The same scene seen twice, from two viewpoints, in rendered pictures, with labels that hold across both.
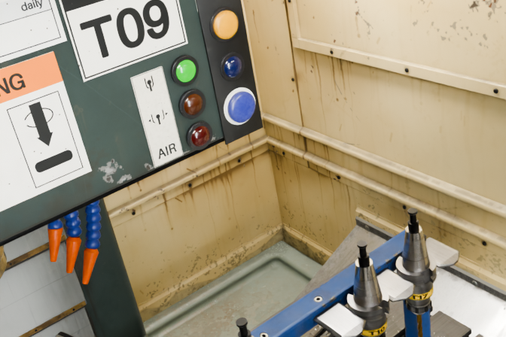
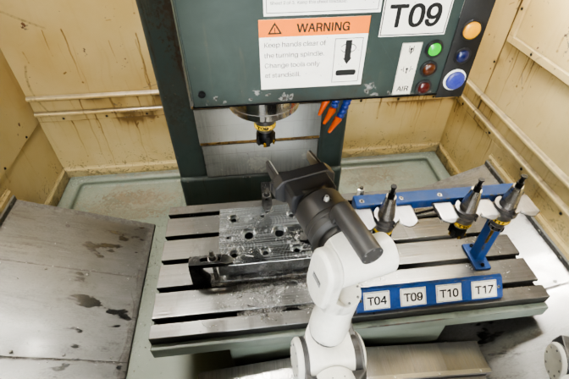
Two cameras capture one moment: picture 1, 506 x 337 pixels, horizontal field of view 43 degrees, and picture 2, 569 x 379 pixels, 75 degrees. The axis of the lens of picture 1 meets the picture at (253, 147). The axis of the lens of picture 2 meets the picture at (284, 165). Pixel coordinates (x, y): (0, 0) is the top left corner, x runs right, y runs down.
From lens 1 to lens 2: 0.07 m
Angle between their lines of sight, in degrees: 26
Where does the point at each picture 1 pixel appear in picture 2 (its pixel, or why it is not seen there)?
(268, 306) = (408, 182)
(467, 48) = not seen: outside the picture
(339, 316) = (446, 208)
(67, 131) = (358, 59)
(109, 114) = (383, 58)
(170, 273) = (365, 140)
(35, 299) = (297, 123)
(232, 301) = (389, 169)
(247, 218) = (421, 130)
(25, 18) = not seen: outside the picture
